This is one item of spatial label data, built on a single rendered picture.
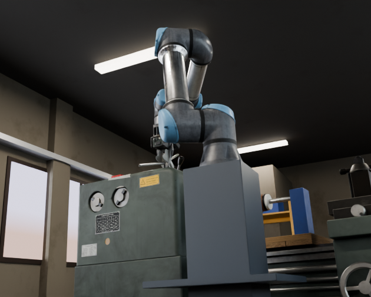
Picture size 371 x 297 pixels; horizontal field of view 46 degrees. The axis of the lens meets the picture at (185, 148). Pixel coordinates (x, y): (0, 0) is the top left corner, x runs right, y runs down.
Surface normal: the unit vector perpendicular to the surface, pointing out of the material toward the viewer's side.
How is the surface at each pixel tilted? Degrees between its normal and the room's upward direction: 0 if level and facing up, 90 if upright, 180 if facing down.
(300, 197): 90
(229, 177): 90
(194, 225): 90
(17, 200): 90
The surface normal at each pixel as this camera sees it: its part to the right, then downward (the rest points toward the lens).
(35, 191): 0.90, -0.18
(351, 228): -0.53, -0.25
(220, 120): 0.14, -0.32
